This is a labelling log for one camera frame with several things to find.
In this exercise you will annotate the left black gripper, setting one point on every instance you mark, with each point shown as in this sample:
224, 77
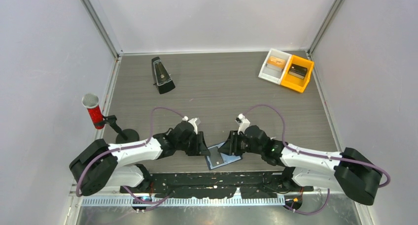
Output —
200, 148

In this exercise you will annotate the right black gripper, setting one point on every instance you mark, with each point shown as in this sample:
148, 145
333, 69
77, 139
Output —
231, 146

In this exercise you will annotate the blue leather card holder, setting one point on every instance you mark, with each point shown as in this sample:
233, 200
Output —
227, 159

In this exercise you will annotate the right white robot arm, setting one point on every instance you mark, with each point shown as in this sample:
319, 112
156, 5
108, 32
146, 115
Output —
348, 171

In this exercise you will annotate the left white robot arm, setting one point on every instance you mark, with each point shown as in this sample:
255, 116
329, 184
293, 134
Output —
103, 165

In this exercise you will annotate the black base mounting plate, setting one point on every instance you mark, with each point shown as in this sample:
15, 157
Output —
218, 185

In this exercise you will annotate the black metronome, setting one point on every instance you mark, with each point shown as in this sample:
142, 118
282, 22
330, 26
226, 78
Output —
162, 79

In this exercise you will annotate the white plastic bin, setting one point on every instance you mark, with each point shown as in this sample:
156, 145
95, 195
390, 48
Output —
274, 75

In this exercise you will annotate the black box in bin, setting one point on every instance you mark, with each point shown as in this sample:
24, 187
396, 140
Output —
298, 71

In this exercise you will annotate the yellow plastic bin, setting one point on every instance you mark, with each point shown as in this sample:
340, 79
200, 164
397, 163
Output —
295, 83

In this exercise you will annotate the red microphone with stand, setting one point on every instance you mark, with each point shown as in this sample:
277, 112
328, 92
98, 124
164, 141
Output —
91, 103

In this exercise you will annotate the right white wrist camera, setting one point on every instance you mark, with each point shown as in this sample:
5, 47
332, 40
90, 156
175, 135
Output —
242, 122

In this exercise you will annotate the slotted aluminium rail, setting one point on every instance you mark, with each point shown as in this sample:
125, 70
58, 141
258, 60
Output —
125, 201

